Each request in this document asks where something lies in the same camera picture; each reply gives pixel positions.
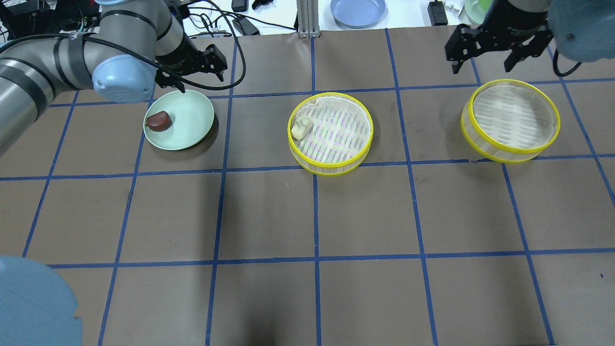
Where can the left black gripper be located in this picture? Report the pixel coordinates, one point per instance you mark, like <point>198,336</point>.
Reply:
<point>178,56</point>

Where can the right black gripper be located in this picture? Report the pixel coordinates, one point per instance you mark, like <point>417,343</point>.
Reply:
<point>515,20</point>

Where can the dark red bun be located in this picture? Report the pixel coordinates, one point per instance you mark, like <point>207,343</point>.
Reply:
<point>159,122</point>

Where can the side yellow bamboo steamer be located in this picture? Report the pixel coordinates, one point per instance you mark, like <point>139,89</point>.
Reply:
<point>509,121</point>

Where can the white steamed bun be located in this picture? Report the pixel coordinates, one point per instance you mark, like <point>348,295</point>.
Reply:
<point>301,127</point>

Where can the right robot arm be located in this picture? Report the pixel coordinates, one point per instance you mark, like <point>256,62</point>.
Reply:
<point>583,32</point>

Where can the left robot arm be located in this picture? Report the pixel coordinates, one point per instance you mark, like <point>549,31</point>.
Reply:
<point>140,44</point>

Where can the centre yellow bamboo steamer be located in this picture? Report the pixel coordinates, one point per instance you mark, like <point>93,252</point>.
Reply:
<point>340,139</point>

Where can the light green plate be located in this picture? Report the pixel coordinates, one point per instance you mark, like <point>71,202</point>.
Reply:
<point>192,116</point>

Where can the black power adapter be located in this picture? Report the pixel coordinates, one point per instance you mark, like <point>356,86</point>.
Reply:
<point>245,27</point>

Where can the blue plate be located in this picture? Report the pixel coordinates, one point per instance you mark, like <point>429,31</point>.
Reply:
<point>357,13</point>

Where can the aluminium frame post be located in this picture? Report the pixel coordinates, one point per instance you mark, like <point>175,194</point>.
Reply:
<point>308,19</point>

